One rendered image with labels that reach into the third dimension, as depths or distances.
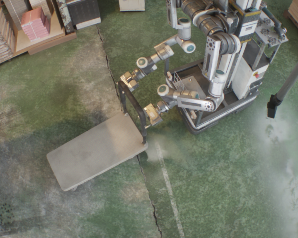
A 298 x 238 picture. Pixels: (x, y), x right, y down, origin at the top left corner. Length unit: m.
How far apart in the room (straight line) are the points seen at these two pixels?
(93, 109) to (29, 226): 1.44
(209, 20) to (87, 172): 1.58
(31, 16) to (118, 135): 1.90
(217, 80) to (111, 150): 1.18
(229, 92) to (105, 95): 1.23
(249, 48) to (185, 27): 0.69
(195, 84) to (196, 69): 0.19
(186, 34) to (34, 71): 1.99
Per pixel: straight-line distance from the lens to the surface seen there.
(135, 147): 2.38
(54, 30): 3.55
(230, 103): 2.53
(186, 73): 2.60
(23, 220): 2.78
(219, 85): 1.63
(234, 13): 1.70
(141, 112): 1.89
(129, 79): 2.07
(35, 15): 3.37
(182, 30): 1.91
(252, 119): 2.89
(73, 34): 3.37
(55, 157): 2.50
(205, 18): 1.61
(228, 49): 1.51
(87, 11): 3.37
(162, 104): 1.89
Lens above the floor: 2.45
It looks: 66 degrees down
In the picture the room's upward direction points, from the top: 6 degrees counter-clockwise
